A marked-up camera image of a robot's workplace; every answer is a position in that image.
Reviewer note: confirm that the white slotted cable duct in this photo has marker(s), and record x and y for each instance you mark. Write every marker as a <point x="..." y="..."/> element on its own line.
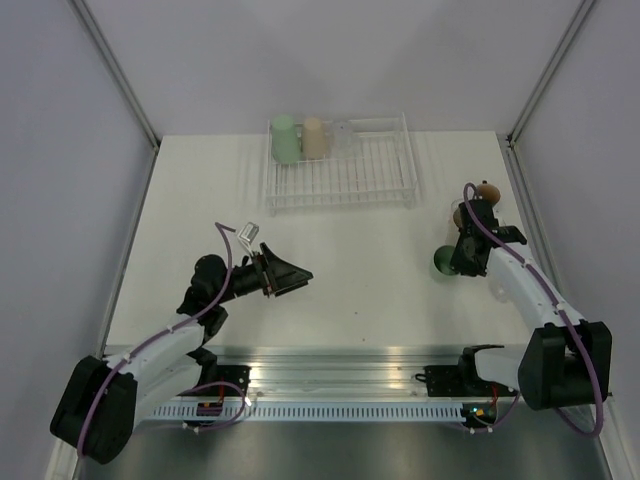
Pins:
<point x="438" y="412"/>

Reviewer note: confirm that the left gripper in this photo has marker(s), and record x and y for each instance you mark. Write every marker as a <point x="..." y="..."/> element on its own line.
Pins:
<point x="283" y="272"/>

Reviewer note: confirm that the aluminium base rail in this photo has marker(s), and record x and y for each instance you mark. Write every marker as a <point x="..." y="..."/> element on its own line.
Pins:
<point x="331" y="371"/>

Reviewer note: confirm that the beige plastic cup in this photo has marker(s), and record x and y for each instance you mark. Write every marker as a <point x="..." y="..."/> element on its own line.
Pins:
<point x="454" y="224"/>

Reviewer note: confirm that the dark brown cup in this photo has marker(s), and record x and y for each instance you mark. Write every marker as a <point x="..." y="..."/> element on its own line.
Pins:
<point x="489" y="192"/>

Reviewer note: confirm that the peach cup in rack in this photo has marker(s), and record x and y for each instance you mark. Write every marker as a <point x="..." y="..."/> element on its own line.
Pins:
<point x="315" y="144"/>

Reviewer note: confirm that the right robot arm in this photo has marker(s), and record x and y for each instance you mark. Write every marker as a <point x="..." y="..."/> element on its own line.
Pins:
<point x="566" y="361"/>

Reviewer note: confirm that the white wire dish rack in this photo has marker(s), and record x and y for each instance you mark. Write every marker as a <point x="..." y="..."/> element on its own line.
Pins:
<point x="381" y="171"/>

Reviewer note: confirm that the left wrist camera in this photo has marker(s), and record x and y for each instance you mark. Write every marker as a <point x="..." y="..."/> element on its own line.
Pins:
<point x="246" y="236"/>

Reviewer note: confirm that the clear glass near brown cup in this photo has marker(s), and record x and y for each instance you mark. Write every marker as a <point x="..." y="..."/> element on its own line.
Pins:
<point x="454" y="206"/>

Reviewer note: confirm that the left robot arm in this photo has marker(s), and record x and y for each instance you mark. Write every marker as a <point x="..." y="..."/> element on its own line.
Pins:
<point x="106" y="398"/>

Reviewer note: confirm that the tall green cup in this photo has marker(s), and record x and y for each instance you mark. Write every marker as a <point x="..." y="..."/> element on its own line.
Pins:
<point x="285" y="143"/>

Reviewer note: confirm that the left frame post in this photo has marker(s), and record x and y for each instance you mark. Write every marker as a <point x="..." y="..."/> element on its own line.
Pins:
<point x="98" y="39"/>

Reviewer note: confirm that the clear glass in rack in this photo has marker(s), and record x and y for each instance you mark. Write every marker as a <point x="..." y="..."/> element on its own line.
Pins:
<point x="342" y="139"/>

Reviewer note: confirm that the right frame post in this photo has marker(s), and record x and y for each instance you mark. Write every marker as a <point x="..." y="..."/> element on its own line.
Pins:
<point x="562" y="48"/>

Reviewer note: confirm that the frame post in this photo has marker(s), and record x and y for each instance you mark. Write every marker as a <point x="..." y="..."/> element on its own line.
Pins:
<point x="562" y="48"/>
<point x="98" y="39"/>

